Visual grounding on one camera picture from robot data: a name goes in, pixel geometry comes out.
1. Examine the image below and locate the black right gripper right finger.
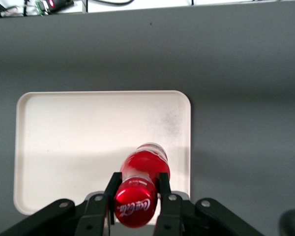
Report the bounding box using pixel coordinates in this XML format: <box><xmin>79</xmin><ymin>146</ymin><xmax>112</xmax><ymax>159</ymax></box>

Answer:
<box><xmin>155</xmin><ymin>172</ymin><xmax>265</xmax><ymax>236</ymax></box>

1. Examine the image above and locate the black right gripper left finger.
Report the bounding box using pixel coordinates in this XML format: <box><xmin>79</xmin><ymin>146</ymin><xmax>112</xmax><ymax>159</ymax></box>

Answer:
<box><xmin>0</xmin><ymin>172</ymin><xmax>123</xmax><ymax>236</ymax></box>

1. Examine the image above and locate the red coke bottle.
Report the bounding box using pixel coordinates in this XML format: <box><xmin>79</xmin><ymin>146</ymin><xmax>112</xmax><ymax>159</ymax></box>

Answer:
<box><xmin>113</xmin><ymin>142</ymin><xmax>172</xmax><ymax>229</ymax></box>

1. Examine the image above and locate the cream plastic tray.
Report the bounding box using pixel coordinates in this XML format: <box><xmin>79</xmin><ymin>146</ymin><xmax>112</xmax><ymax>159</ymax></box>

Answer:
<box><xmin>13</xmin><ymin>90</ymin><xmax>192</xmax><ymax>224</ymax></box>

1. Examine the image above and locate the black curved object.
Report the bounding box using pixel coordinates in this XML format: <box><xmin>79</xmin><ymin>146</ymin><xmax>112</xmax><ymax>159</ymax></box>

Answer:
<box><xmin>280</xmin><ymin>209</ymin><xmax>295</xmax><ymax>236</ymax></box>

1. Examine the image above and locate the black device with red light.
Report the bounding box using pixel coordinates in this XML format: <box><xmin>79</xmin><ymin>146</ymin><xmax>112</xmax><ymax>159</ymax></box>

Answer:
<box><xmin>42</xmin><ymin>0</ymin><xmax>74</xmax><ymax>12</ymax></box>

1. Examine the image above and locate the green circuit board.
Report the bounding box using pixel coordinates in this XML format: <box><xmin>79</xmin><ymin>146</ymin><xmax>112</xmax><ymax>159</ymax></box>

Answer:
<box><xmin>35</xmin><ymin>0</ymin><xmax>49</xmax><ymax>16</ymax></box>

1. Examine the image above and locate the thin black cable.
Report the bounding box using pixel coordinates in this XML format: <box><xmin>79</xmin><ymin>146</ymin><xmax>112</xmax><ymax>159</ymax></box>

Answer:
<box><xmin>85</xmin><ymin>0</ymin><xmax>134</xmax><ymax>13</ymax></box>

